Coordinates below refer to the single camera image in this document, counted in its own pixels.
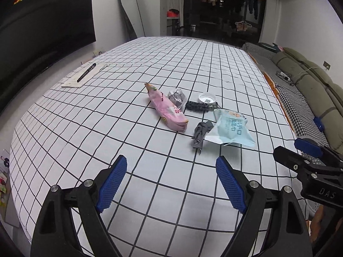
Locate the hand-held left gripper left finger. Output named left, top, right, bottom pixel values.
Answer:
left=31, top=154, right=128, bottom=257

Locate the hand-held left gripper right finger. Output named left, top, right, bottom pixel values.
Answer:
left=215, top=155, right=313, bottom=257

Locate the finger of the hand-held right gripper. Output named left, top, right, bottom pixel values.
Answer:
left=273, top=146, right=313, bottom=170
left=294, top=138, right=343, bottom=166

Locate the grey perforated plastic basket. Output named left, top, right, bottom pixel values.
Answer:
left=295, top=136, right=322, bottom=221

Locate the light blue wipes packet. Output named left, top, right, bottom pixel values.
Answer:
left=204, top=109, right=256, bottom=147

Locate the dark grey cloth scrap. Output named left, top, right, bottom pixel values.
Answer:
left=191, top=121, right=214, bottom=150

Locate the black braided cord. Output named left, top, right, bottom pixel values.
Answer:
left=185, top=101, right=218, bottom=113

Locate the white round lid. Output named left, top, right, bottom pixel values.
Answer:
left=198, top=93, right=217, bottom=105

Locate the pink snack packet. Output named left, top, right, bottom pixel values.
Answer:
left=145, top=83, right=188, bottom=132

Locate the silver white wrapper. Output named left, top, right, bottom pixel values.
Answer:
left=167, top=89, right=187, bottom=110

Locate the person's right forearm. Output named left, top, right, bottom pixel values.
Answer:
left=309, top=203, right=326, bottom=244

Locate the small blue object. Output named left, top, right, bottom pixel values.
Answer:
left=314, top=116, right=326, bottom=131

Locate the checked tablecloth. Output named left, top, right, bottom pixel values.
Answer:
left=9, top=36, right=303, bottom=257

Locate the houndstooth sofa cover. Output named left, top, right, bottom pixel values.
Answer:
left=242, top=42, right=329, bottom=150

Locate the green sofa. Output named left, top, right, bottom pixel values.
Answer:
left=242, top=42, right=343, bottom=150

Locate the dark teal plush toy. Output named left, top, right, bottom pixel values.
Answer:
left=264, top=43, right=284, bottom=54

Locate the white paper sheet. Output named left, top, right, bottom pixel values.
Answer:
left=61, top=63, right=110, bottom=88

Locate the colourful sticker sheet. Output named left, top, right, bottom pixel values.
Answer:
left=0, top=150, right=11, bottom=209

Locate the black pen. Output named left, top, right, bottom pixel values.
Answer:
left=77, top=63, right=97, bottom=82

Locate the beige garment on hanger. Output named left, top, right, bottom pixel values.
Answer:
left=235, top=21, right=252, bottom=32

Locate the black television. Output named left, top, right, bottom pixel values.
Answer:
left=0, top=0, right=96, bottom=113

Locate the leaning mirror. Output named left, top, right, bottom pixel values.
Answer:
left=118, top=0, right=146, bottom=39

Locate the grey desk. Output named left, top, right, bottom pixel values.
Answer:
left=166, top=16, right=184, bottom=36

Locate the white cable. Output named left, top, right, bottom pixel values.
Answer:
left=291, top=67, right=326, bottom=83

